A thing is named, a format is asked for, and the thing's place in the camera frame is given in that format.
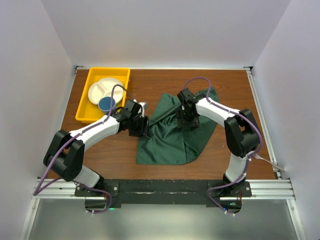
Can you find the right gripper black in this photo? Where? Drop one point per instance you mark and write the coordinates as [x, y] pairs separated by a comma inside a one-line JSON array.
[[193, 124]]

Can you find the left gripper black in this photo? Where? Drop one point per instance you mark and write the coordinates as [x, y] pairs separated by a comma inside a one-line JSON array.
[[144, 125]]

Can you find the dark green cloth napkin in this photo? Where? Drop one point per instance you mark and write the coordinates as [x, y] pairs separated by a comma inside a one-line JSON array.
[[169, 145]]

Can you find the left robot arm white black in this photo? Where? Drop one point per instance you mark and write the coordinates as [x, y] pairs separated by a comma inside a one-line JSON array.
[[65, 155]]

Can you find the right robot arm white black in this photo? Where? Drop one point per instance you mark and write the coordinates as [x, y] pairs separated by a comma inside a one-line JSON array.
[[243, 138]]

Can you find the blue plastic cup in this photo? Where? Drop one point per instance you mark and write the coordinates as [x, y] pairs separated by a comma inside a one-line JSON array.
[[107, 104]]

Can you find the yellow plastic bin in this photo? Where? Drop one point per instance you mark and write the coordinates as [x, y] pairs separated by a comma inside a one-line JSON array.
[[87, 112]]

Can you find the white divided plate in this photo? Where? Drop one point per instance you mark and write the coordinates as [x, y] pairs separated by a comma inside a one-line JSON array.
[[103, 88]]

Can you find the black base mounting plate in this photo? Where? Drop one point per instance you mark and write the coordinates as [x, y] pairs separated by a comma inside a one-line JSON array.
[[119, 192]]

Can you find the silver metal fork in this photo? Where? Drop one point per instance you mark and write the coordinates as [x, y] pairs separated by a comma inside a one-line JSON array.
[[275, 165]]

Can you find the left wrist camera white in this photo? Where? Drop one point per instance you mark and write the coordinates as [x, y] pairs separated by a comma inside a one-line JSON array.
[[139, 109]]

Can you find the aluminium table frame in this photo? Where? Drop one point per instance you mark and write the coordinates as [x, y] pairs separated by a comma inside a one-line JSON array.
[[275, 195]]

